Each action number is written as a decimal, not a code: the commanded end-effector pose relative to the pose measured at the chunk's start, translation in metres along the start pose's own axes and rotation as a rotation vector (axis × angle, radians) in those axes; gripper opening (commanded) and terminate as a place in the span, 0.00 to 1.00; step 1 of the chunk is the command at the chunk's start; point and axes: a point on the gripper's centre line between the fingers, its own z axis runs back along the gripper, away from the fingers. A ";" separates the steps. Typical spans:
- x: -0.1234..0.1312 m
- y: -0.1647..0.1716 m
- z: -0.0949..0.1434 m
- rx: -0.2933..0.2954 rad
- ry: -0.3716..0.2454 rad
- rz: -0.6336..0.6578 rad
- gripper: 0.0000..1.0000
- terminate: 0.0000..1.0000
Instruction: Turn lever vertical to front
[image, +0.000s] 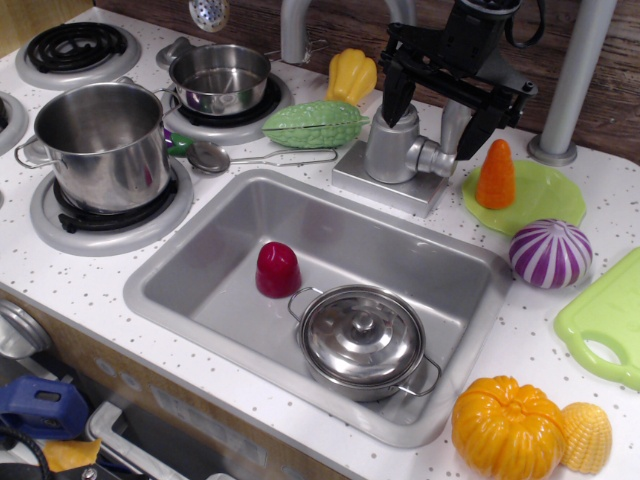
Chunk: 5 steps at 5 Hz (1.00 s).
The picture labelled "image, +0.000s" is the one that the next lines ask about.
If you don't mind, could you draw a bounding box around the blue clamp tool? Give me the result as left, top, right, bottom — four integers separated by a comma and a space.
1, 376, 90, 440

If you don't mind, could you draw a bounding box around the front toy stove burner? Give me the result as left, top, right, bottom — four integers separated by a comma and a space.
30, 159, 193, 257

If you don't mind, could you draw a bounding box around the light green toy plate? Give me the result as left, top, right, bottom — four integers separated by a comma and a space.
462, 160, 587, 237

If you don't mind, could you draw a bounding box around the grey support pole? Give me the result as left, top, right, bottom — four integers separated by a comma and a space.
527, 0, 617, 167

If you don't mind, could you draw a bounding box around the yellow toy corn piece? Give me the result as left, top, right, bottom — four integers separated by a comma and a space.
561, 402, 613, 474

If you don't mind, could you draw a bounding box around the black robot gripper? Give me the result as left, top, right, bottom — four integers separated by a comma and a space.
380, 1, 538, 161

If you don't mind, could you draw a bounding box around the yellow toy bell pepper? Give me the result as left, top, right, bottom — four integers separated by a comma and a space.
325, 48, 377, 106

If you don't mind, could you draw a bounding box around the green toy cutting board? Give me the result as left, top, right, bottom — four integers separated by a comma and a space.
554, 248, 639, 390

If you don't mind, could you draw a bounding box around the small steel strainer spoon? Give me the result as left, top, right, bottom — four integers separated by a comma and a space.
186, 141, 338, 175

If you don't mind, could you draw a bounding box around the grey faucet base block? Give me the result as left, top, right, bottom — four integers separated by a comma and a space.
332, 105, 449, 217

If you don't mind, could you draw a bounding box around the green toy bitter gourd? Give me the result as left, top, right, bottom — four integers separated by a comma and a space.
262, 100, 369, 149

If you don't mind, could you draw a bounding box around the back right stove burner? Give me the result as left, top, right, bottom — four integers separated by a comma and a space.
164, 74, 293, 146

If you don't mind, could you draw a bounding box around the hanging steel slotted spoon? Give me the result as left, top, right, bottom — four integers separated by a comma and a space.
188, 0, 231, 33

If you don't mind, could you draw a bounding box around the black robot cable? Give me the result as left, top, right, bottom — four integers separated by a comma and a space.
502, 0, 551, 50

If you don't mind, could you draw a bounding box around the silver oven knob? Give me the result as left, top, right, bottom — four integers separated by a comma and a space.
1, 299, 52, 360

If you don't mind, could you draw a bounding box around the grey toy sink basin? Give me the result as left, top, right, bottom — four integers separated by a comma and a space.
122, 168, 514, 449

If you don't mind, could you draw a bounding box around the orange toy pumpkin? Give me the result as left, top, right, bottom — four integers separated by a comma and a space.
451, 376, 566, 479

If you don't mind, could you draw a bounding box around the red toy pepper piece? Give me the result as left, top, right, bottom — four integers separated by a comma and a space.
255, 242, 302, 298

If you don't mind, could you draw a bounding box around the large steel stock pot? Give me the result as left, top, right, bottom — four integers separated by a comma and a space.
14, 81, 171, 215

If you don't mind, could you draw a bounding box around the far left stove burner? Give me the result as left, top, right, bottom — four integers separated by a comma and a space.
0, 92, 29, 155

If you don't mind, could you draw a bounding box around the small steel saucepan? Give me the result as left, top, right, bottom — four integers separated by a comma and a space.
156, 38, 271, 117

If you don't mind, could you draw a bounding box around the back left stove burner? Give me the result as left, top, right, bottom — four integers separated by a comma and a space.
15, 22, 141, 91

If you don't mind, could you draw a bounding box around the orange toy carrot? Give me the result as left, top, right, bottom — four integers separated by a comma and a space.
475, 139, 516, 210

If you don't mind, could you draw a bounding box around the steel pot with lid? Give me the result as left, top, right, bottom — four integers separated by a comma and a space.
287, 285, 442, 402

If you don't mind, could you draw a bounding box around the purple striped toy onion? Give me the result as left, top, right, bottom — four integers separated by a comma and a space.
509, 219, 593, 289

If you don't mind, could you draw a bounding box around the grey toy faucet lever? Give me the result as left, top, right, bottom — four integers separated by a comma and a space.
405, 100, 472, 178

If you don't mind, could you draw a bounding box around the purple toy eggplant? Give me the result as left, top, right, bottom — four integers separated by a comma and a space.
164, 129, 194, 157

